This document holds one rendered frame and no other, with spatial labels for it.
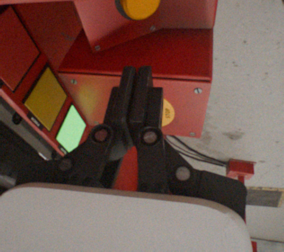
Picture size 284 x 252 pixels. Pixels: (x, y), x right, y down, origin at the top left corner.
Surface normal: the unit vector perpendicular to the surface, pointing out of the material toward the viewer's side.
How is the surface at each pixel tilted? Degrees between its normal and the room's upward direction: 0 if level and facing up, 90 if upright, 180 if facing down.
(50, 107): 90
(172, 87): 0
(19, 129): 90
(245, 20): 0
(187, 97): 0
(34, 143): 90
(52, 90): 90
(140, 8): 35
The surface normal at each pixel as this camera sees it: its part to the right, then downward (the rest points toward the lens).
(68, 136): 0.97, 0.10
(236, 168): -0.10, -0.58
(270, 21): -0.20, 0.81
